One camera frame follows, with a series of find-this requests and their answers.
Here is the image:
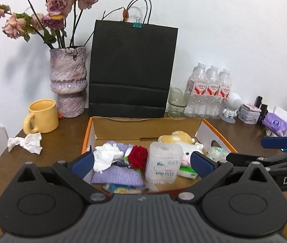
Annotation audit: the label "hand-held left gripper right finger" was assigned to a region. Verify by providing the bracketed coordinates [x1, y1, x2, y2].
[176, 151, 269, 203]

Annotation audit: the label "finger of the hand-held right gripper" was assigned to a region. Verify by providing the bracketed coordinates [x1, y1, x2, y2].
[225, 152, 281, 169]
[260, 134, 287, 152]

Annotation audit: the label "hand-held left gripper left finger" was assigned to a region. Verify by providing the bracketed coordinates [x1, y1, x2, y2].
[17, 152, 111, 203]

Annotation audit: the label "green tissue packet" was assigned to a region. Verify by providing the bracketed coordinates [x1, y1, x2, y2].
[177, 166, 198, 180]

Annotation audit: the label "clear plastic bag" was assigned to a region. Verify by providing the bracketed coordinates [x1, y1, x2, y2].
[208, 145, 231, 161]

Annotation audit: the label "large white tissue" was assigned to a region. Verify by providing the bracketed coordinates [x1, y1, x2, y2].
[93, 143, 125, 174]

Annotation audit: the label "yellow and white plush toy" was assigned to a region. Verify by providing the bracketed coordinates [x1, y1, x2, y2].
[158, 131, 204, 169]

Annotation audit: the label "purple cloth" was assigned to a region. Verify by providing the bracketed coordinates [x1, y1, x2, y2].
[91, 140, 144, 186]

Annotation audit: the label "clear cotton swab container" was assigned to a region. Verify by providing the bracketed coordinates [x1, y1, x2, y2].
[145, 142, 184, 185]

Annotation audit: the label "blue yellow packet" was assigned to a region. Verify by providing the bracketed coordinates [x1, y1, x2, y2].
[103, 182, 144, 194]

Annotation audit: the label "red artificial rose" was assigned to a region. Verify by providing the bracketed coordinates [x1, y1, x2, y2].
[122, 145, 149, 171]

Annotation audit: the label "red orange cardboard box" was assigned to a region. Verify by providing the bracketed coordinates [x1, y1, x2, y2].
[81, 116, 239, 199]

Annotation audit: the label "purple tissue pack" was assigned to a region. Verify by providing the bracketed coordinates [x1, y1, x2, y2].
[262, 113, 287, 136]

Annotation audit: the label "patterned tin box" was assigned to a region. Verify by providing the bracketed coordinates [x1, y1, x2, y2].
[238, 103, 262, 125]

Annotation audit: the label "white robot figurine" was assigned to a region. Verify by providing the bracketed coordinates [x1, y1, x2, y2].
[221, 92, 242, 124]

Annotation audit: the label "yellow mug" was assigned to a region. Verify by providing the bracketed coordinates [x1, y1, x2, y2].
[23, 99, 59, 134]

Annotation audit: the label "clear glass cup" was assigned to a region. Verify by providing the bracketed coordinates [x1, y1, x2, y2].
[168, 87, 191, 118]

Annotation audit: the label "clear water bottle red label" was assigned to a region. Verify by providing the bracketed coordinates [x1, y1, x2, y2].
[218, 68, 232, 118]
[185, 62, 208, 118]
[205, 65, 220, 118]

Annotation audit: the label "purple white ceramic vase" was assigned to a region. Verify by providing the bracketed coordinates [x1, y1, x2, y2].
[49, 46, 88, 118]

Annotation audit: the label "black paper bag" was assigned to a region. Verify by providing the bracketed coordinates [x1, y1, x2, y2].
[88, 0, 179, 119]

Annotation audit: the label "dried pink flowers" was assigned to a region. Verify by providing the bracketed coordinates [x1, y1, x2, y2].
[0, 0, 99, 50]

